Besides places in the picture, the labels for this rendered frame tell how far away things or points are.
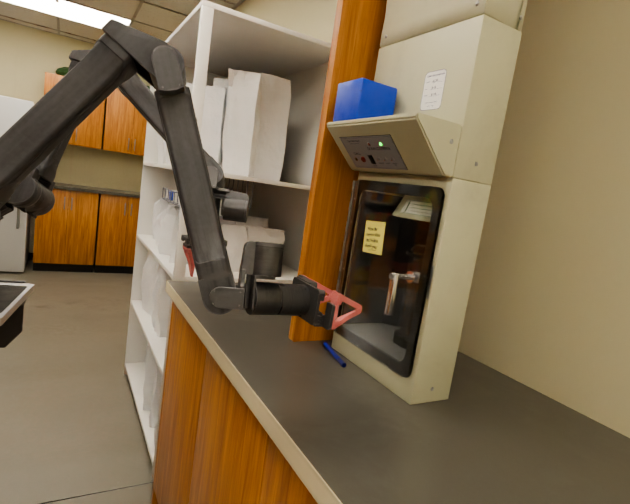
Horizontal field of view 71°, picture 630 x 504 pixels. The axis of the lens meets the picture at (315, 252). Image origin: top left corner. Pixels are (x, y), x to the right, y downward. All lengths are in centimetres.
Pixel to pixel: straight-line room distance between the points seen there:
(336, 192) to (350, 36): 38
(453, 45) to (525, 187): 50
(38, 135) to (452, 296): 79
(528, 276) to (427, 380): 46
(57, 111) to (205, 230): 28
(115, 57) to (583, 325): 111
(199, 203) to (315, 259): 50
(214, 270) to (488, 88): 62
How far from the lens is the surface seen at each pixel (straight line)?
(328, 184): 116
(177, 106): 78
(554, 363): 128
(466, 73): 95
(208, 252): 74
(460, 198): 92
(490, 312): 138
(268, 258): 75
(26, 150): 81
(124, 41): 81
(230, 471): 118
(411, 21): 113
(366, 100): 103
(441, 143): 88
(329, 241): 118
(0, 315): 99
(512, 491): 83
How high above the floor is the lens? 135
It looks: 8 degrees down
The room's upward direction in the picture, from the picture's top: 9 degrees clockwise
